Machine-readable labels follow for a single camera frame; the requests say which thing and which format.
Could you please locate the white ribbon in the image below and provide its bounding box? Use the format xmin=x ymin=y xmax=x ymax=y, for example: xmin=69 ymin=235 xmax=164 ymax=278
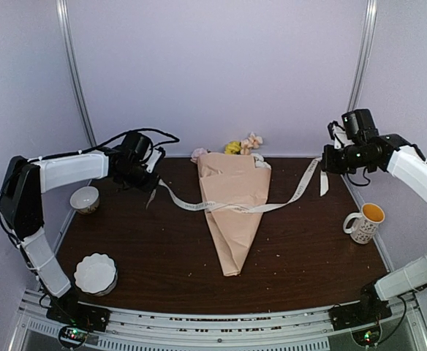
xmin=146 ymin=157 xmax=329 ymax=214

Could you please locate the yellow fake flower stem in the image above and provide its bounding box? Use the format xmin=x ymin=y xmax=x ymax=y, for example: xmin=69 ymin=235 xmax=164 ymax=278
xmin=224 ymin=140 xmax=242 ymax=154

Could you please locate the small white bowl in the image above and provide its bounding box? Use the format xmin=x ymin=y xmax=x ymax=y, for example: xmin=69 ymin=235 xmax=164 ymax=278
xmin=69 ymin=186 xmax=99 ymax=215

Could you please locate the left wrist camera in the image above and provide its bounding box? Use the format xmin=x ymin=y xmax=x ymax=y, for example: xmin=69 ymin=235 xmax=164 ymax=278
xmin=144 ymin=146 xmax=165 ymax=173

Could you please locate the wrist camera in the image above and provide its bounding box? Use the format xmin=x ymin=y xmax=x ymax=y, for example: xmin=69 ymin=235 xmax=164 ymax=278
xmin=144 ymin=146 xmax=165 ymax=173
xmin=328 ymin=121 xmax=353 ymax=150

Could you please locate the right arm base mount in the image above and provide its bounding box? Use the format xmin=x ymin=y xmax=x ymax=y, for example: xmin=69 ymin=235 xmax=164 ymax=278
xmin=329 ymin=284 xmax=392 ymax=348

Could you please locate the front aluminium rail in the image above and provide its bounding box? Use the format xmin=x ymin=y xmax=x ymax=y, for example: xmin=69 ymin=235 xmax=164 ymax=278
xmin=6 ymin=290 xmax=427 ymax=350

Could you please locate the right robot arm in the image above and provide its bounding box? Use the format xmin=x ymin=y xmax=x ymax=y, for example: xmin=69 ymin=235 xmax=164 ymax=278
xmin=320 ymin=109 xmax=427 ymax=323

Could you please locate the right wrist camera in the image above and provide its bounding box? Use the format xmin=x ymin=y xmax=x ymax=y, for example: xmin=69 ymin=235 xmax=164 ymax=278
xmin=328 ymin=121 xmax=353 ymax=150

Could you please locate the white scalloped dish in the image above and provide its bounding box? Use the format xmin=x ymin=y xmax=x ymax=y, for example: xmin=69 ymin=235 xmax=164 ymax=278
xmin=74 ymin=252 xmax=118 ymax=297

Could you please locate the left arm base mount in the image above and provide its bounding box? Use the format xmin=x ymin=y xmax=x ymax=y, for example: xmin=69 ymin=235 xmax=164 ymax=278
xmin=39 ymin=287 xmax=111 ymax=350

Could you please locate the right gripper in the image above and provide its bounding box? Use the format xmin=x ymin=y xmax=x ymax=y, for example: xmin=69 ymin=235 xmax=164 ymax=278
xmin=320 ymin=142 xmax=374 ymax=174

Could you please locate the left aluminium frame post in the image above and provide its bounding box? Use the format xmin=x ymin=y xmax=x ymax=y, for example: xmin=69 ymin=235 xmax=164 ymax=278
xmin=56 ymin=0 xmax=97 ymax=146

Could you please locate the peach fake flower stem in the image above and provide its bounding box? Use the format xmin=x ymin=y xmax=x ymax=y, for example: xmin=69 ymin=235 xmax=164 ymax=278
xmin=240 ymin=132 xmax=263 ymax=155

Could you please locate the white patterned mug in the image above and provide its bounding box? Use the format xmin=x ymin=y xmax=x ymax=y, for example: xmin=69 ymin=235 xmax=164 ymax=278
xmin=342 ymin=203 xmax=385 ymax=245

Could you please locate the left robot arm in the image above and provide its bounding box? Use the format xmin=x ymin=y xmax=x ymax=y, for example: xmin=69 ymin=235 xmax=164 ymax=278
xmin=0 ymin=129 xmax=165 ymax=325

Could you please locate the aluminium corner frame post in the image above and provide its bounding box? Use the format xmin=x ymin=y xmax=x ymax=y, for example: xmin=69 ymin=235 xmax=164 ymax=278
xmin=347 ymin=0 xmax=378 ymax=111

